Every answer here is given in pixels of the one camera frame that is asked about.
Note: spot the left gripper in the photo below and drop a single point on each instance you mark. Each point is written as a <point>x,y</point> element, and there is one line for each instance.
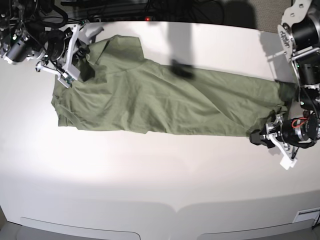
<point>300,132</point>

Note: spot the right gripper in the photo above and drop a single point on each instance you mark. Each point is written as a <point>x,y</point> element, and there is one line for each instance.
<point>56,43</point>

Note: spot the green T-shirt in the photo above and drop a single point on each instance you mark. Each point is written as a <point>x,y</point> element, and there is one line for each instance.
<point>120,90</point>

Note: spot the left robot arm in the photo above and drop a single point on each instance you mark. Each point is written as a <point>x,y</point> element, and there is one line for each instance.
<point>299,32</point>

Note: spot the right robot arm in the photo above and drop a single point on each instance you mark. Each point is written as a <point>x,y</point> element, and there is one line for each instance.
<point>36,29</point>

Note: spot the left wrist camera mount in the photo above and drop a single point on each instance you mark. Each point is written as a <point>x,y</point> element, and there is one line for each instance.
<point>282,150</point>

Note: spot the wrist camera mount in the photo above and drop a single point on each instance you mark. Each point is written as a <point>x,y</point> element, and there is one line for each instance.
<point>282,150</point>
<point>65,71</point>

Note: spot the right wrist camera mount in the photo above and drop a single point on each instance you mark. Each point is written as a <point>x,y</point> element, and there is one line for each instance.
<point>65,71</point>

